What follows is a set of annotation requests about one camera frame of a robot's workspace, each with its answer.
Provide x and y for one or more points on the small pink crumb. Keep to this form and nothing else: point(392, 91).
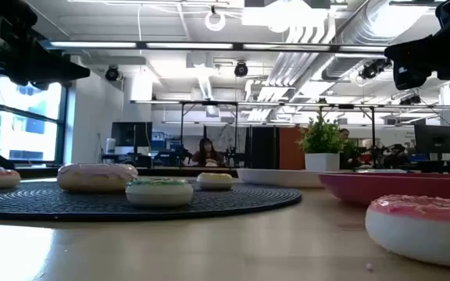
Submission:
point(369, 267)

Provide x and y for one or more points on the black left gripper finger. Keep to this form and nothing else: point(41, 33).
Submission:
point(33, 84)
point(57, 66)

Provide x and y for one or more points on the large lilac iced donut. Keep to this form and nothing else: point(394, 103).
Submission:
point(96, 177)

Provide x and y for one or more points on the white round plate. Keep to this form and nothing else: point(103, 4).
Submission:
point(276, 177)

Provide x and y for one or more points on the green plant in white pot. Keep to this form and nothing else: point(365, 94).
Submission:
point(322, 144)

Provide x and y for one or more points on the small green sprinkled donut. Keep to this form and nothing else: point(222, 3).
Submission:
point(158, 193)

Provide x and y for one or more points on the dark woven round placemat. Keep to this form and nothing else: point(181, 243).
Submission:
point(72, 205)

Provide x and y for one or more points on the white container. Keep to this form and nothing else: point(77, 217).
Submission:
point(110, 145)

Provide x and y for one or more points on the small yellow iced donut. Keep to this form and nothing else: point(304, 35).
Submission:
point(215, 181)

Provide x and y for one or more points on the large pink iced donut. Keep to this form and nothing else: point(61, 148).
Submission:
point(424, 234)

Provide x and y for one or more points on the black ceiling spotlight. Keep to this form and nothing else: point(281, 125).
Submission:
point(373, 68)
point(112, 73)
point(410, 100)
point(241, 69)

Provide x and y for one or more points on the black background workstation frame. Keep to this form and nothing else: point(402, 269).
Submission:
point(182, 129)

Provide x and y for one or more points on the orange partition panel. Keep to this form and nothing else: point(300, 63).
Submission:
point(291, 150)

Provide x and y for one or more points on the silver ventilation duct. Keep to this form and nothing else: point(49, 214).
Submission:
point(365, 31)

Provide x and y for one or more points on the pink round plate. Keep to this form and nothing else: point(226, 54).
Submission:
point(365, 189)

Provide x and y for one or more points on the white LED light strip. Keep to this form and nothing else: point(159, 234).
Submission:
point(92, 44)

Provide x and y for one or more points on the black cabinet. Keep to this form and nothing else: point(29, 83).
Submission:
point(263, 148)

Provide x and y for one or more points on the black background robot arm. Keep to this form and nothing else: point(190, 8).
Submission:
point(389, 156)

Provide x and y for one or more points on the person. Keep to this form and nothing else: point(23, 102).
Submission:
point(207, 153)
point(346, 148)

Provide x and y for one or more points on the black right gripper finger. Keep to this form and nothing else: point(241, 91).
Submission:
point(408, 78)
point(412, 52)

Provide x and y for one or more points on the black computer monitor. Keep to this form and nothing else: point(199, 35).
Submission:
point(434, 138)
point(131, 134)

